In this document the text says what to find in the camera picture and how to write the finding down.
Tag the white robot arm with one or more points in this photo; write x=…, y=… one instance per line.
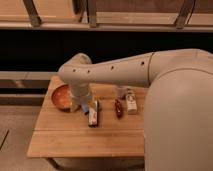
x=178, y=108

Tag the snack bar packet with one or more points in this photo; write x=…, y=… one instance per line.
x=93, y=114

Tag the small white bottle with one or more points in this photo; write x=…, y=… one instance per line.
x=131, y=102

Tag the blue grey small object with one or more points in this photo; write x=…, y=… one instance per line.
x=85, y=108

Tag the wooden table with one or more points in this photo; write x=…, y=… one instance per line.
x=59, y=134

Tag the orange bowl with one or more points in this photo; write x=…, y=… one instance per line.
x=61, y=97

